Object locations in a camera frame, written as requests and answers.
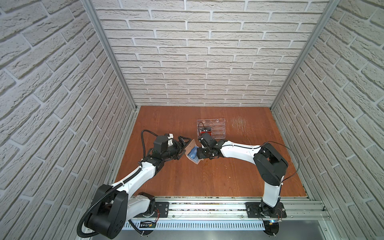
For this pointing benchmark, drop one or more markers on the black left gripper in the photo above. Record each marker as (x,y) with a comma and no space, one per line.
(180,147)

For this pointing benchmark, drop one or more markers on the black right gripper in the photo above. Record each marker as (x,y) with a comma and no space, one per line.
(200,153)

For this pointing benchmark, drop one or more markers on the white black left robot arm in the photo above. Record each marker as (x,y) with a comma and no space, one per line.
(114,205)

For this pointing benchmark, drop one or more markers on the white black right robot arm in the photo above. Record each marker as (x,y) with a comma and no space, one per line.
(270,164)

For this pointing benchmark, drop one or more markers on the clear acrylic card organizer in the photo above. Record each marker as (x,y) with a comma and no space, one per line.
(218,127)

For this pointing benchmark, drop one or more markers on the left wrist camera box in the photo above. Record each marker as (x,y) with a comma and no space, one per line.
(162,143)

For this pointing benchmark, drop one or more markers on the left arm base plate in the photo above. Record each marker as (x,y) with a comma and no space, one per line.
(157,210)

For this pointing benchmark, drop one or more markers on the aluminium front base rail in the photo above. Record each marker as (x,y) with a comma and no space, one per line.
(226,214)

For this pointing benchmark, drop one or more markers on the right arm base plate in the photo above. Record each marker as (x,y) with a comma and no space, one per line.
(262,210)

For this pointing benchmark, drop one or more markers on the aluminium left frame rail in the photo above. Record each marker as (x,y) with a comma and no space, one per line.
(95,20)

